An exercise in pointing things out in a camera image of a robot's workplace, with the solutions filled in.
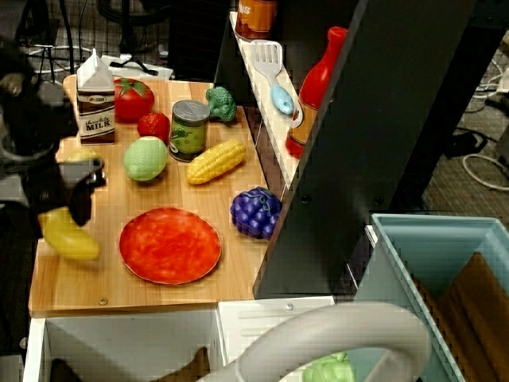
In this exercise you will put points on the red toy strawberry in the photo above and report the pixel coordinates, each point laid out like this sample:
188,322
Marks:
154,125

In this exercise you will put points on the chocolate milk carton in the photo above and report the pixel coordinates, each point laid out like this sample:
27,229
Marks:
97,99

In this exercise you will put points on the red toy ketchup bottle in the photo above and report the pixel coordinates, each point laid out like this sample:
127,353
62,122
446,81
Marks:
314,91

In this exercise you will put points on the light green toy vegetable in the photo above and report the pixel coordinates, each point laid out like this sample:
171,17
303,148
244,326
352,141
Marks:
328,370

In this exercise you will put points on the white slanted shelf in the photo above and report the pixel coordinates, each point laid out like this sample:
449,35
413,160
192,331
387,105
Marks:
278,135

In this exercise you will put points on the green pea toy can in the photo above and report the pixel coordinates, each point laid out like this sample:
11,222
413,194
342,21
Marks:
189,131

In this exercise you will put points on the black stand with base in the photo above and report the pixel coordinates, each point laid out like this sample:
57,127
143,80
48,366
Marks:
129,40

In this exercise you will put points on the red toy tomato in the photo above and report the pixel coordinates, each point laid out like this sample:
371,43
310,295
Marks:
133,101

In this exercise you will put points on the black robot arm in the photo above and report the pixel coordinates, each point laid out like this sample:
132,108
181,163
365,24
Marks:
28,99

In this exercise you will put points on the orange toy can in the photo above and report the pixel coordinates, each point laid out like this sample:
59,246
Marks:
256,16

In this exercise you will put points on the black post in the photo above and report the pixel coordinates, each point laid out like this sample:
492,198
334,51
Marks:
445,119

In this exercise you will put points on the black and gray gripper body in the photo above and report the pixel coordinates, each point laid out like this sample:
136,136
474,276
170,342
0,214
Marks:
43,191

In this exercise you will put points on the large black panel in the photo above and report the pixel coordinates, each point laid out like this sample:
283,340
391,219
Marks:
358,159

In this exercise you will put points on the white toy kitchen cabinet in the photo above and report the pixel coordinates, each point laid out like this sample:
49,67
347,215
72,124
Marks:
131,338

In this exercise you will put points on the light blue plastic bin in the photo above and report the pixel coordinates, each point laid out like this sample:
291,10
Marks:
429,238

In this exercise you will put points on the red round plate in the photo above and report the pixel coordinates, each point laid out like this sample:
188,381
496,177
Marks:
170,246

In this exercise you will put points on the purple toy grapes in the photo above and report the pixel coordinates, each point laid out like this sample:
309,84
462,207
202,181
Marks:
254,215

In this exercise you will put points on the brass screw in wood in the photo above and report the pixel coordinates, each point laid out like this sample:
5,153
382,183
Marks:
103,301

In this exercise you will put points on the black floor device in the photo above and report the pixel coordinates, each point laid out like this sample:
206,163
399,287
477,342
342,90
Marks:
467,143

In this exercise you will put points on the green toy broccoli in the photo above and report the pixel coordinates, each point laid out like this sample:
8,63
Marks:
220,102

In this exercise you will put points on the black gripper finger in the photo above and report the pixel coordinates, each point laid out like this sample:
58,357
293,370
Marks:
82,203

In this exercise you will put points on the gray curved faucet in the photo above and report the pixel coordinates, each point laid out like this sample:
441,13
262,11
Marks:
338,322

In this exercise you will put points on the light green toy lime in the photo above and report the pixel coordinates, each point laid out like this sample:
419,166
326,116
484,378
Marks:
145,159

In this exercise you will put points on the yellow toy banana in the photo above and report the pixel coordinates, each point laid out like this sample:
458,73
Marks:
69,236

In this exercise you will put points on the yellow toy corn cob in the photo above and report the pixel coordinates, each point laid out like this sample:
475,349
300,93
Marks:
214,162

